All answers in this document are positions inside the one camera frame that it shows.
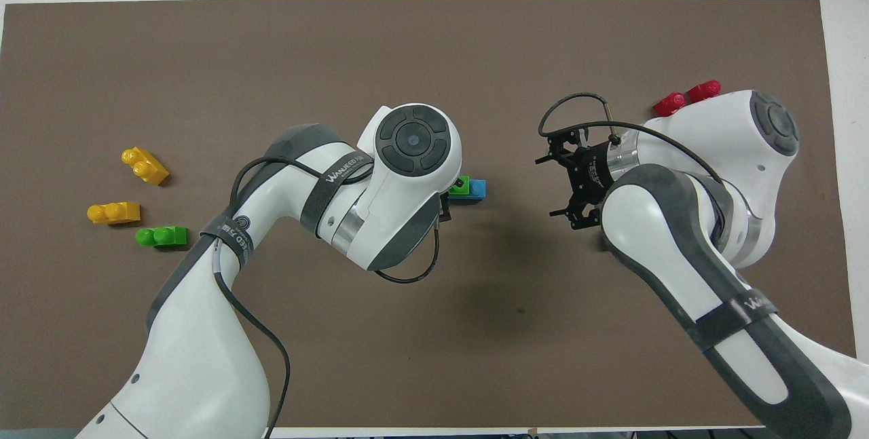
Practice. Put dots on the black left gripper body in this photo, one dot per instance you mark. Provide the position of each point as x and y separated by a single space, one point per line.
445 208

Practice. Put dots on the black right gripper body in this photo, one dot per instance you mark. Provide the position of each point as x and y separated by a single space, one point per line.
589 178

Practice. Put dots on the green two-stud toy block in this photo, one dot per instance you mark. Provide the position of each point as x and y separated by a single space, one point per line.
163 237
456 191

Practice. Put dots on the blue three-stud toy block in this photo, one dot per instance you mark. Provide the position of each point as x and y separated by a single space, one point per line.
478 189

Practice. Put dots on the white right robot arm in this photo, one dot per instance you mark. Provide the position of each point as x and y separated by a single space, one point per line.
713 140

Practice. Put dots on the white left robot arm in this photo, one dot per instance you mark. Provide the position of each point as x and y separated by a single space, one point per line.
204 357

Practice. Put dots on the red one-stud toy block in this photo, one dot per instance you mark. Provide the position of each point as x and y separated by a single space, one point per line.
703 91
669 105

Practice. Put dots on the yellow two-stud toy block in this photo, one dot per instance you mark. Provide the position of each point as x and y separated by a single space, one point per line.
115 212
146 167

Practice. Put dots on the brown table mat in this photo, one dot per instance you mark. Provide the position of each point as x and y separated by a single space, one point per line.
407 52

